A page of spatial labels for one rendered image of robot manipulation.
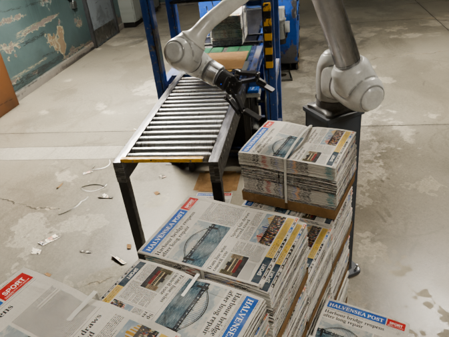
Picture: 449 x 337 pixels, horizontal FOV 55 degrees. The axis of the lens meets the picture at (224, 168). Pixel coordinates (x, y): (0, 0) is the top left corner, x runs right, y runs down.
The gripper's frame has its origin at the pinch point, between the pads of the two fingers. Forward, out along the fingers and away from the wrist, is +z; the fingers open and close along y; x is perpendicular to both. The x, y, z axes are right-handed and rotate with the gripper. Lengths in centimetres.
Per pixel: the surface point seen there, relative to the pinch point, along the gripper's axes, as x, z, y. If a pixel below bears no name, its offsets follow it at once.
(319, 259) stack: 35, 46, 19
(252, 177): 15.0, 11.3, 21.3
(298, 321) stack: 57, 50, 23
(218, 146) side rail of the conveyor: -28, -18, 53
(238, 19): -205, -94, 68
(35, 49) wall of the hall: -254, -377, 272
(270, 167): 15.4, 15.4, 12.3
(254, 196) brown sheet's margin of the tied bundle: 15.3, 15.4, 29.2
